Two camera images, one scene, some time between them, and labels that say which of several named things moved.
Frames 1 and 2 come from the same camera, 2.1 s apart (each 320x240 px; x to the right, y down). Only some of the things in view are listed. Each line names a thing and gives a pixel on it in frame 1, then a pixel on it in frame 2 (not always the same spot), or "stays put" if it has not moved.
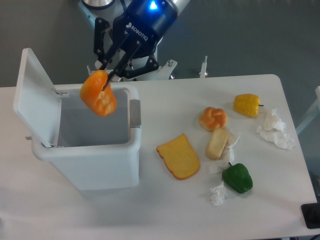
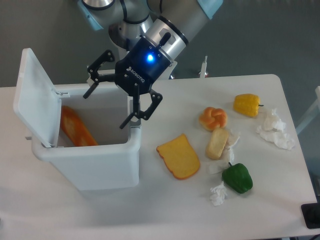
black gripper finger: [133, 67] → [156, 98]
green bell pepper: [237, 177] stays put
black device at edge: [311, 213] stays put
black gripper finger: [102, 25] → [108, 55]
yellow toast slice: [179, 157] stays put
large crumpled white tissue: [273, 129] stays put
